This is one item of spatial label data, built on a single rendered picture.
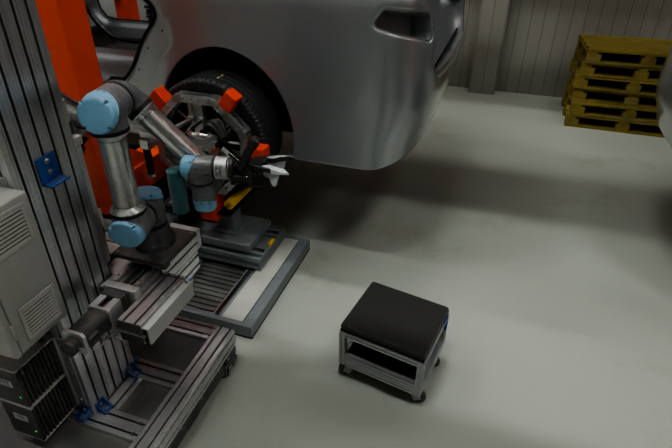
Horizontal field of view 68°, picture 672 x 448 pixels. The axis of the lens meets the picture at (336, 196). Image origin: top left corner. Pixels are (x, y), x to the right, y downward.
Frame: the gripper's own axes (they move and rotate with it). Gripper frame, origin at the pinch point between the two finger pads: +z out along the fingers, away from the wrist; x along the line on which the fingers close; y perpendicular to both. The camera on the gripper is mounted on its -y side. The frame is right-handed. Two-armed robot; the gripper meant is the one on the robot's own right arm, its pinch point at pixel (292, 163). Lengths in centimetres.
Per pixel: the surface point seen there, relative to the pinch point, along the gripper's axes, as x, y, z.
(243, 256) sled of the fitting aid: -105, 94, -45
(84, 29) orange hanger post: -83, -32, -106
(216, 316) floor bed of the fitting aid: -66, 108, -51
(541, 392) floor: -37, 120, 109
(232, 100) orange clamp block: -89, -1, -42
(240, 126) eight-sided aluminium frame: -91, 12, -39
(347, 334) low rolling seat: -34, 90, 18
